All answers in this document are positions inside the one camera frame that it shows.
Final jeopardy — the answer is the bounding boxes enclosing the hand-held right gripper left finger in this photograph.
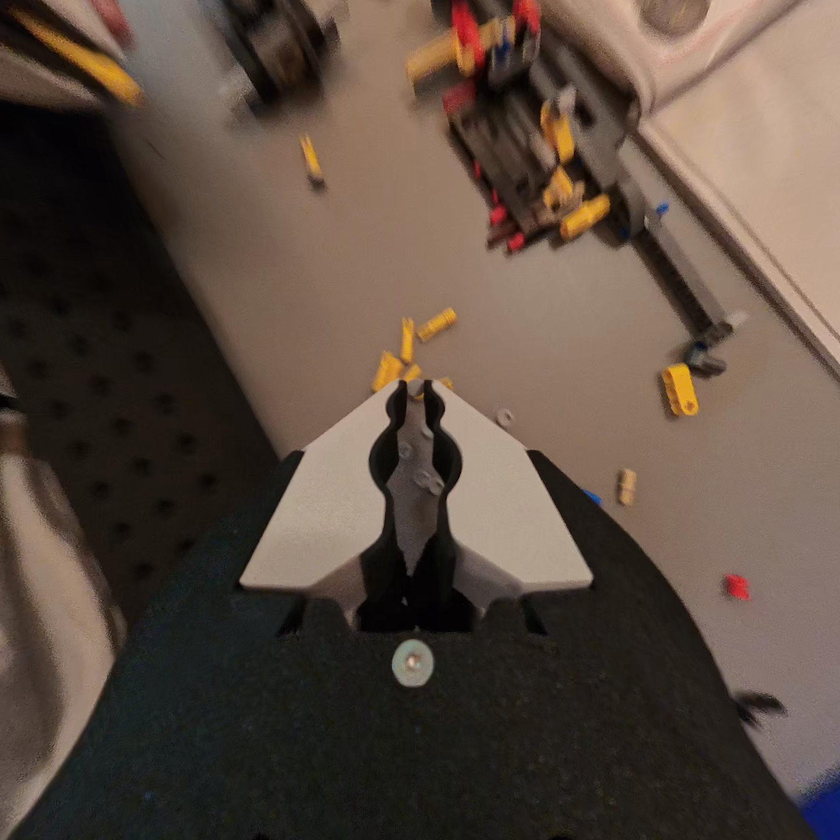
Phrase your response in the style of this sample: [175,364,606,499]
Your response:
[238,378,409,614]

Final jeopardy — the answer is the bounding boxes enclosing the yellow lego pin grey cap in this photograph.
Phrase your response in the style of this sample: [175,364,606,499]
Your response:
[298,133,327,191]

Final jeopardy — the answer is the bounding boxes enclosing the cluster of grey lego rings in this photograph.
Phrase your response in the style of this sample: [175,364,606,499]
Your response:
[397,407,516,493]

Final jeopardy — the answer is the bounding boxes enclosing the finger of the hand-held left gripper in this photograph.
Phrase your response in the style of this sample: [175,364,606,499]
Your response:
[0,0,132,111]

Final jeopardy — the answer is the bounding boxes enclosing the lego instruction booklet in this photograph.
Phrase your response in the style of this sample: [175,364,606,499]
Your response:
[538,0,840,382]

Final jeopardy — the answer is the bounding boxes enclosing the yellow lego connector block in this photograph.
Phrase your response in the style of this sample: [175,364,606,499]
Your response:
[661,363,700,417]

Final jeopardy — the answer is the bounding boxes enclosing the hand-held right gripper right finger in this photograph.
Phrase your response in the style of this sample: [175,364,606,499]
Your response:
[422,378,595,616]

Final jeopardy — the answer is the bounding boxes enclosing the pile of yellow lego pins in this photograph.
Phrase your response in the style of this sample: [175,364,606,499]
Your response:
[371,307,458,401]

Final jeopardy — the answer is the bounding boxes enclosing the single yellow lego pin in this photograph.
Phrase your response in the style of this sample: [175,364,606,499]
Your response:
[12,7,144,108]

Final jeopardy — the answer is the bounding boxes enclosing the pile of mixed lego pins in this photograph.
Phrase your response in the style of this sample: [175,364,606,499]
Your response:
[728,689,840,828]

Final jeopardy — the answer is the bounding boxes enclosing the lego gear axle assembly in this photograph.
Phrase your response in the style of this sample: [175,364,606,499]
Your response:
[217,0,342,109]

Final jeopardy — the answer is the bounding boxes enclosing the grey black lego chassis assembly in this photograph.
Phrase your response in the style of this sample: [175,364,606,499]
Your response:
[403,0,749,378]

